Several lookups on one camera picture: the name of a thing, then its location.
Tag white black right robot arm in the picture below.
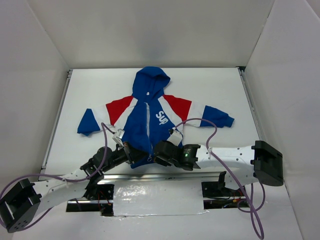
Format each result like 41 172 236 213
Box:
153 140 284 196

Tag blue red white hooded jacket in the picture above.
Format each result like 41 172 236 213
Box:
77 66 234 169

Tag white foil-edged panel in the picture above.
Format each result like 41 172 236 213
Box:
113 180 205 217

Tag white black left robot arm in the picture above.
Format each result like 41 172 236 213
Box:
0 142 148 233

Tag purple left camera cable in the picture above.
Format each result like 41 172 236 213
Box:
0 122 120 227

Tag aluminium table frame rail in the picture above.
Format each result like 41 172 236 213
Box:
43 68 259 181

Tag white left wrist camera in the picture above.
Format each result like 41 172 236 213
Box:
112 129 125 146

